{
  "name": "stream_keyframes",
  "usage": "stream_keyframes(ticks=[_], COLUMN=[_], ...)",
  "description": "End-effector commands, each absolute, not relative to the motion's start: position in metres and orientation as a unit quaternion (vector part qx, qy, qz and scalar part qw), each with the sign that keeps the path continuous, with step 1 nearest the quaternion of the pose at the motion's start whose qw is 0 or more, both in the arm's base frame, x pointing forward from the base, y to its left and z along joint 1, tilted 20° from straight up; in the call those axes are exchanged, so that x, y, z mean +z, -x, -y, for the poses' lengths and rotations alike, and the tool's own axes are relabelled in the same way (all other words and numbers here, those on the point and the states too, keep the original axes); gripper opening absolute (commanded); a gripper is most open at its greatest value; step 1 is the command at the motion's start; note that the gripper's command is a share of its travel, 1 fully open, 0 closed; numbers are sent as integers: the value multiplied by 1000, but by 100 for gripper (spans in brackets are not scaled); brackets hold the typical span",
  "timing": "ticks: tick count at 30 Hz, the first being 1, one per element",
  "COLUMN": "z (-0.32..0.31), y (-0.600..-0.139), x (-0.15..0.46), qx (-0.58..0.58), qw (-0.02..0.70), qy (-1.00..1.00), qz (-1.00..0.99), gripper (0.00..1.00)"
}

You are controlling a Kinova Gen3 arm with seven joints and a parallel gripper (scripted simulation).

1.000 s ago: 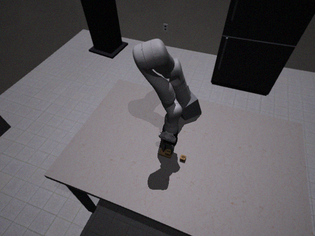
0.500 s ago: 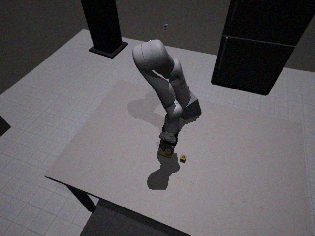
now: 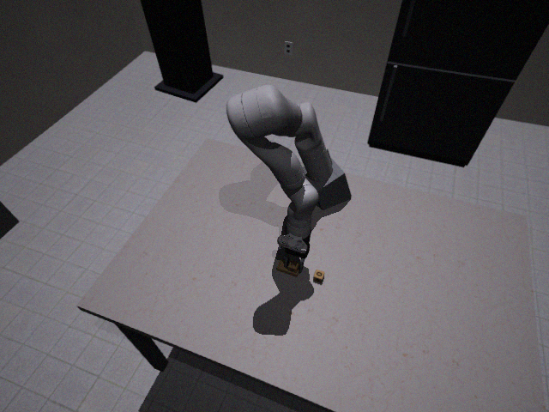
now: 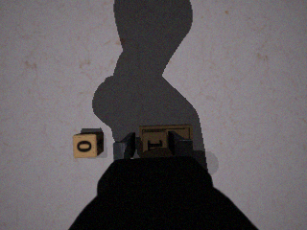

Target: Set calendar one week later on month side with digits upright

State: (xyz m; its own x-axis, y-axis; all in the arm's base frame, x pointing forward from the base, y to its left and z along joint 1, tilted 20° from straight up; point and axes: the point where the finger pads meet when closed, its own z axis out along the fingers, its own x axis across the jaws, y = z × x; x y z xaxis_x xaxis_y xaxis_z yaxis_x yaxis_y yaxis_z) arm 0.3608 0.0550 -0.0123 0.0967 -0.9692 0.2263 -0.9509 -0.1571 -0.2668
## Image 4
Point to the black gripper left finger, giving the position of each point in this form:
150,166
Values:
124,149

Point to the tan rectangular tray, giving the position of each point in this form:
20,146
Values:
185,131

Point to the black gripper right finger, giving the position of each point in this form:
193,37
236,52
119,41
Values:
180,146

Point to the tan wooden cube with black digit 0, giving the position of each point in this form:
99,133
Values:
88,144

